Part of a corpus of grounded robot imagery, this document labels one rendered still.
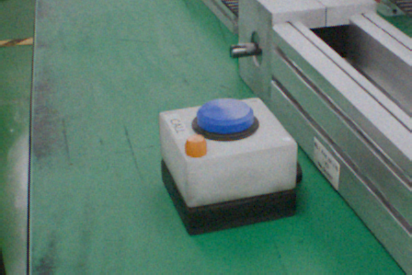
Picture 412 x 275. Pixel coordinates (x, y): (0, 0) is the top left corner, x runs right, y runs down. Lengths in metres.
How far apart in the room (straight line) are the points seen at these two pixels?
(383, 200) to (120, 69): 0.37
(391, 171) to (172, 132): 0.16
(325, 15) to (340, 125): 0.15
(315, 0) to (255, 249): 0.26
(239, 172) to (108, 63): 0.33
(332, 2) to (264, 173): 0.22
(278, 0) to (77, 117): 0.21
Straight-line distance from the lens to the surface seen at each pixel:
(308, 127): 0.66
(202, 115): 0.58
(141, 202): 0.62
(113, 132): 0.72
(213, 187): 0.56
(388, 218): 0.55
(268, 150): 0.56
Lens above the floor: 1.11
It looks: 28 degrees down
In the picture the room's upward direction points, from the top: straight up
